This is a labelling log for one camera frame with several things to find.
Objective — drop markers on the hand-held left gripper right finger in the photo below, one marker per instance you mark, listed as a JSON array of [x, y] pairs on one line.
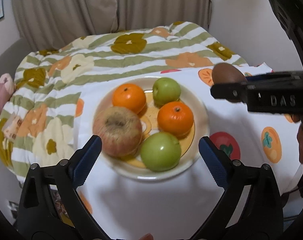
[[212, 162]]

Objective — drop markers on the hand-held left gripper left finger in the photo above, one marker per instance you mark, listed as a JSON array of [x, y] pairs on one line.
[[86, 162]]

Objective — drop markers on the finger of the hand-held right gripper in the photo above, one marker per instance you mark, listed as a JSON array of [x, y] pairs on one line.
[[229, 91]]

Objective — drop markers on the brown kiwi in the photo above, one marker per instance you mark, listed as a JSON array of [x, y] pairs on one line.
[[226, 73]]

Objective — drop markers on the red apple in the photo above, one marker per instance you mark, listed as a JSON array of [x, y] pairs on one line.
[[117, 132]]

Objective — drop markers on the green apple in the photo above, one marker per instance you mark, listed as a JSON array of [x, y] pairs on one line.
[[161, 152], [166, 91]]

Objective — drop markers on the large round orange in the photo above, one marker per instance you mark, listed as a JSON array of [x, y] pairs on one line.
[[175, 118]]

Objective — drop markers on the mandarin orange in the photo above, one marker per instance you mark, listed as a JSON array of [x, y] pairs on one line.
[[129, 98]]

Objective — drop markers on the cream cartoon print plate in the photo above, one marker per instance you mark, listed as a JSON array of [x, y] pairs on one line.
[[151, 112]]

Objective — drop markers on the person's left hand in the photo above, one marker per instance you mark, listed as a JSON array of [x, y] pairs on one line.
[[146, 237]]

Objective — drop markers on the white persimmon print cloth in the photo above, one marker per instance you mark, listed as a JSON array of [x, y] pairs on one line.
[[154, 205]]

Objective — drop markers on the small printed box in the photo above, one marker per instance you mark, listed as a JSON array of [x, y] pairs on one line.
[[12, 127]]

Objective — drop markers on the green striped floral quilt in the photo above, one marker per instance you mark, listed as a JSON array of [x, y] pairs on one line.
[[116, 60]]

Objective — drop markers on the pink plush toy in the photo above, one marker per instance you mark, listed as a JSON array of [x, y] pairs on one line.
[[1, 97]]

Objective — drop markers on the beige curtain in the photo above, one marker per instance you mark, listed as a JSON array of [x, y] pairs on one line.
[[66, 10]]

